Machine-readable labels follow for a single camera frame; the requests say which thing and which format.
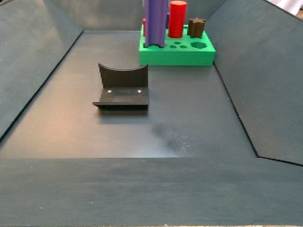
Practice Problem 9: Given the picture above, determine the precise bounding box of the purple arch block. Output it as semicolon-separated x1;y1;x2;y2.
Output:
144;0;168;47

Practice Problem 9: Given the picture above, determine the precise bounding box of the green shape sorter board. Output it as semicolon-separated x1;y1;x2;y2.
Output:
137;24;216;67

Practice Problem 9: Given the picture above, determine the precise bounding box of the dark grey curved holder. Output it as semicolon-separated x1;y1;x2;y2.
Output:
92;64;149;108

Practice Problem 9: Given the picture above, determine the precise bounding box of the red rectangular block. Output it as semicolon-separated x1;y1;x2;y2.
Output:
141;18;147;37

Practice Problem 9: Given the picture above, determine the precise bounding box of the brown star block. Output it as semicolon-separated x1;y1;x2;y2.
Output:
187;18;205;38

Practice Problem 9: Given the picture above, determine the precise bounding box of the tall red cylinder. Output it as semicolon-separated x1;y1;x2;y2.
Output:
168;0;187;38

